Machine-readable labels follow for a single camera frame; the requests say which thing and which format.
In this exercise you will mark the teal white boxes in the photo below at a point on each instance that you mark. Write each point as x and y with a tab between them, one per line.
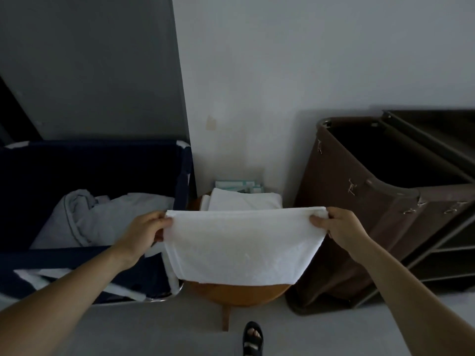
237	186

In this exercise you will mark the person's right forearm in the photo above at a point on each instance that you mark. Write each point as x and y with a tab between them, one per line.
415	311

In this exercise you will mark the grey door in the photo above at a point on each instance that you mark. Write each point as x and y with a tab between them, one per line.
92	70

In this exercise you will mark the brown housekeeping cart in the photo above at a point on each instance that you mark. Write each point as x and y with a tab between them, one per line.
352	211

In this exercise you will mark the person's left hand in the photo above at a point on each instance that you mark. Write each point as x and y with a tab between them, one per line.
143	237

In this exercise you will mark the person's right hand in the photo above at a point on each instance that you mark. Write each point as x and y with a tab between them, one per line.
345	229

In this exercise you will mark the round wooden side table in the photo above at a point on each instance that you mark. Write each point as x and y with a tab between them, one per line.
241	294

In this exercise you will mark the white towel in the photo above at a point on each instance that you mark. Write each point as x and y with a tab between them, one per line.
241	248
245	200

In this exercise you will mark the grey door frame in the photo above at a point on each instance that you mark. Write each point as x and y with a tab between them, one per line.
183	70

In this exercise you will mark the black sandal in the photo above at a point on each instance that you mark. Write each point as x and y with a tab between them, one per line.
253	341

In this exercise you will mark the person's left forearm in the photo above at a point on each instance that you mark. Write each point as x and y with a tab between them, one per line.
55	304

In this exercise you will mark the navy laundry hamper white frame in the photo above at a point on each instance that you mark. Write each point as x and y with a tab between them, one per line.
92	166

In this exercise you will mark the white pillowcase black piping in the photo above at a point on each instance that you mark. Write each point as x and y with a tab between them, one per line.
111	218

